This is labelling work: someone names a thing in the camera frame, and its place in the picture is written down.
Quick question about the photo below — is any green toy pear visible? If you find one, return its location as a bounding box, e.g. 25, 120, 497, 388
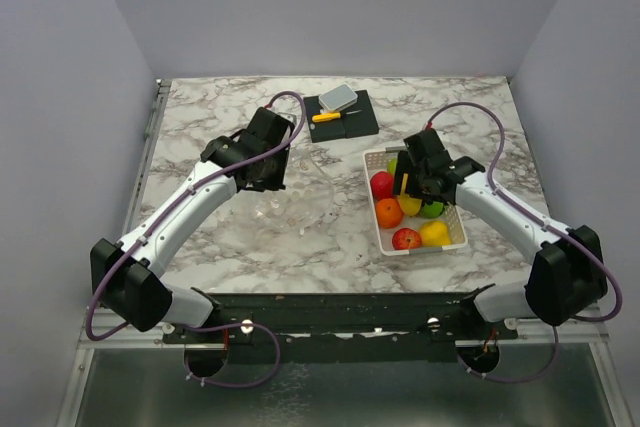
386, 159, 397, 175

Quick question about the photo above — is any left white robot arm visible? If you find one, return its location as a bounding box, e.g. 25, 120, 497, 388
90, 107, 299, 342

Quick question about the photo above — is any red toy apple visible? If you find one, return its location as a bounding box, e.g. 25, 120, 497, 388
369, 171, 394, 200

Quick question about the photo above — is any yellow toy mango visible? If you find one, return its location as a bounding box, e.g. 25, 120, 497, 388
397, 173, 422, 217

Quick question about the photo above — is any yellow toy pear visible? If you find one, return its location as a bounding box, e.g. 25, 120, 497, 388
418, 220, 451, 247

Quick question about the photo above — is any orange toy fruit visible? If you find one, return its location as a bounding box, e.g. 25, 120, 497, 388
375, 198, 404, 229

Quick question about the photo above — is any grey white rectangular box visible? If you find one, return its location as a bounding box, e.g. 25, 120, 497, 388
318, 84, 358, 112

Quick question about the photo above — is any clear zip top bag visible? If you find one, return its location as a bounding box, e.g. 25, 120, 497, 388
249, 147, 334, 236

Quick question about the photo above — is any white perforated plastic basket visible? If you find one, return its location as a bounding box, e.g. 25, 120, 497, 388
363, 147, 468, 256

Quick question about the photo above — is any green toy fruit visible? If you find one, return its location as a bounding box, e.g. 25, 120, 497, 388
418, 201, 446, 219

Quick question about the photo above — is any yellow handled knife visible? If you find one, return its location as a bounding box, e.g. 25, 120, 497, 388
312, 110, 360, 123

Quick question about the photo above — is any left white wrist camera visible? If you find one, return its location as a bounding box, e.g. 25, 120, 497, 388
279, 113, 298, 131

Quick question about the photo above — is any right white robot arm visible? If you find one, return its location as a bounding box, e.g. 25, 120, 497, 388
394, 128, 608, 338

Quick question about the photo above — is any black cutting board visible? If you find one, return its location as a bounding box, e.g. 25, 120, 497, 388
303, 90, 380, 143

